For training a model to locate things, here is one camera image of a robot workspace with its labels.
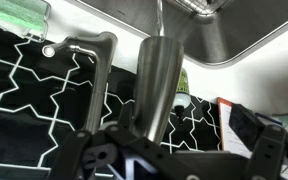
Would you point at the green sponge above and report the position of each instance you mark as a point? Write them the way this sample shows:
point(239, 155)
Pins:
point(14, 13)

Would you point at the large green soap bottle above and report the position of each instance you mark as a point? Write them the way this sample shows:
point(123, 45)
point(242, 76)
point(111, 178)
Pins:
point(183, 86)

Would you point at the clear plastic sponge holder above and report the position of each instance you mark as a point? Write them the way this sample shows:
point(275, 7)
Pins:
point(34, 20)

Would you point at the white paper with orange edge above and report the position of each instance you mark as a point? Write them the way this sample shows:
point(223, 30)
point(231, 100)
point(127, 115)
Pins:
point(225, 133)

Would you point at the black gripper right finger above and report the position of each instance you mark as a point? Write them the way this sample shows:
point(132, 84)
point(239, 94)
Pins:
point(267, 150)

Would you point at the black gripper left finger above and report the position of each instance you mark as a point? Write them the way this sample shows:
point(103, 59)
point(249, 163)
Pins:
point(140, 150)

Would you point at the stainless steel sink basin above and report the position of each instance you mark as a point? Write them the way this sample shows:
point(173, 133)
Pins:
point(237, 33)

